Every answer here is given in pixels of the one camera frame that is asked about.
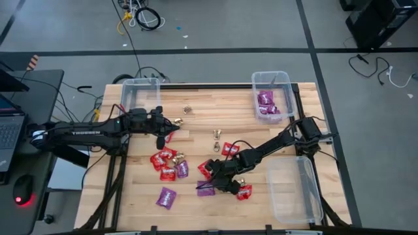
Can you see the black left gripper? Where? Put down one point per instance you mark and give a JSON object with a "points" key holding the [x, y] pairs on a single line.
{"points": [[147, 122]]}

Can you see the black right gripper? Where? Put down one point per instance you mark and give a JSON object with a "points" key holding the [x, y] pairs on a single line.
{"points": [[225, 169]]}

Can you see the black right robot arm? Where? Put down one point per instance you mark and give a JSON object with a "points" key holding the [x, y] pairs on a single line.
{"points": [[277, 143]]}

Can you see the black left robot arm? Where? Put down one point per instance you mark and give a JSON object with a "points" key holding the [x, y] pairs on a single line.
{"points": [[81, 134]]}

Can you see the gold wrapped chocolate candy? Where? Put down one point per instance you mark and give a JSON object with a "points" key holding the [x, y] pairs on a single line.
{"points": [[179, 121], [217, 147], [178, 158], [241, 182], [217, 134], [187, 109]]}

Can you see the small clear plastic bin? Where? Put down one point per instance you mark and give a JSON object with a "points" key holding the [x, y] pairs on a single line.
{"points": [[143, 86], [272, 83]]}

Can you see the large clear plastic bin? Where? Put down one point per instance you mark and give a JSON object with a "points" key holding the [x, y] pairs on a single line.
{"points": [[294, 189]]}

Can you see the dark grey desk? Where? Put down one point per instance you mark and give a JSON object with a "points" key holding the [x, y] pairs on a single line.
{"points": [[45, 85]]}

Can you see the small black desk device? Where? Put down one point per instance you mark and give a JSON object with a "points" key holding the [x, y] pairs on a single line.
{"points": [[32, 130]]}

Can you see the orange black striped object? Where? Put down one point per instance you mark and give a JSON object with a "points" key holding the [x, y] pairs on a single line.
{"points": [[32, 62]]}

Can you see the black caster wheel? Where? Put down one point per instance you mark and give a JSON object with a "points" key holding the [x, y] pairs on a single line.
{"points": [[49, 218]]}

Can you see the black computer mouse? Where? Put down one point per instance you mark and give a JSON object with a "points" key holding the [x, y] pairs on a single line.
{"points": [[23, 189]]}

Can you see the dark laptop computer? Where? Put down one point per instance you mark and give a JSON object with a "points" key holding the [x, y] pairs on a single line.
{"points": [[9, 130]]}

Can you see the black monitor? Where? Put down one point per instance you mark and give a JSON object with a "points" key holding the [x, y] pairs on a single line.
{"points": [[9, 85]]}

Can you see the black computer tower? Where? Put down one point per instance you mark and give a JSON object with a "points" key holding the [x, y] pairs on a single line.
{"points": [[379, 23]]}

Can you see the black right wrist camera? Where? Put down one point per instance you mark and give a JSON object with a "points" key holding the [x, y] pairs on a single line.
{"points": [[234, 188]]}

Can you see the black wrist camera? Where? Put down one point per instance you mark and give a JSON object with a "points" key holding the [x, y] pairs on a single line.
{"points": [[160, 142], [234, 188]]}

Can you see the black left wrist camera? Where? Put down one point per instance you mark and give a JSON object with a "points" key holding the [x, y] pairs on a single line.
{"points": [[160, 142]]}

